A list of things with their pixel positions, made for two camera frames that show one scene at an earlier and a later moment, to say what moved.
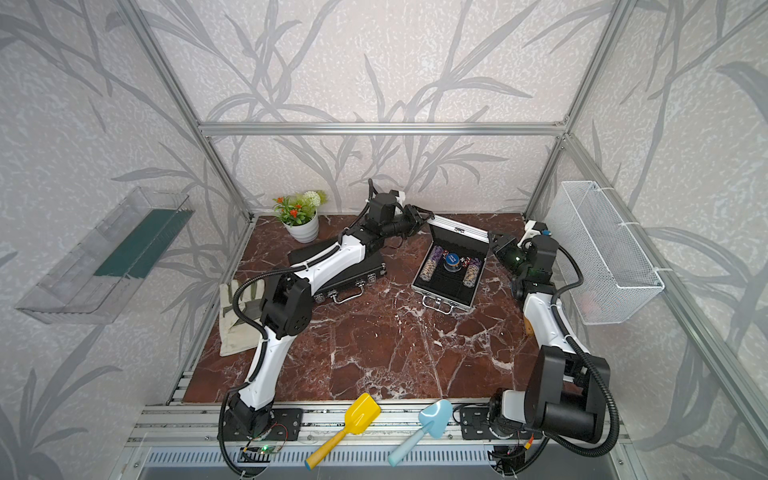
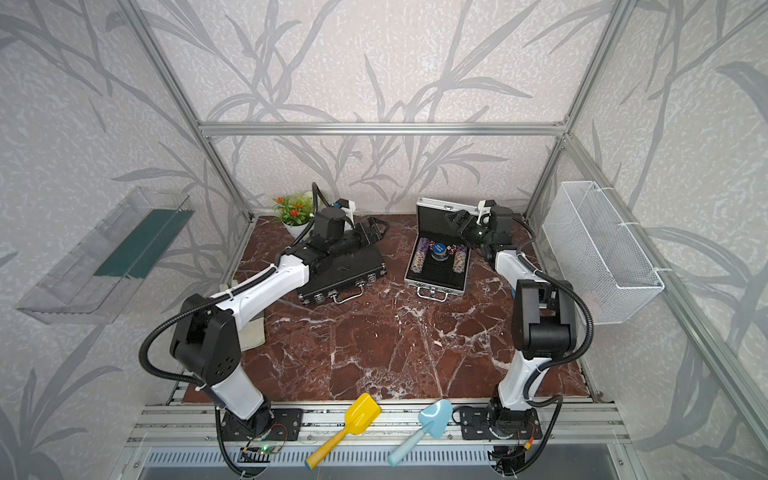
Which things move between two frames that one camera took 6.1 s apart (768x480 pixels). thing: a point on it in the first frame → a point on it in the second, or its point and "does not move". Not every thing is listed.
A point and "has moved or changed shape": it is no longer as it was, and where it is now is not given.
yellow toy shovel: x=359 y=418 does not move
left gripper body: x=400 y=227 → x=344 y=239
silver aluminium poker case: x=451 y=271 has moved or changed shape
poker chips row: x=431 y=263 → x=420 y=255
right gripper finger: x=503 y=243 → x=463 y=222
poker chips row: x=472 y=269 → x=460 y=257
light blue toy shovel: x=434 y=419 does not move
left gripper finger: x=420 y=215 → x=372 y=230
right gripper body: x=517 y=266 → x=483 y=236
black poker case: x=346 y=285 does not move
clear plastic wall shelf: x=88 y=286 does not move
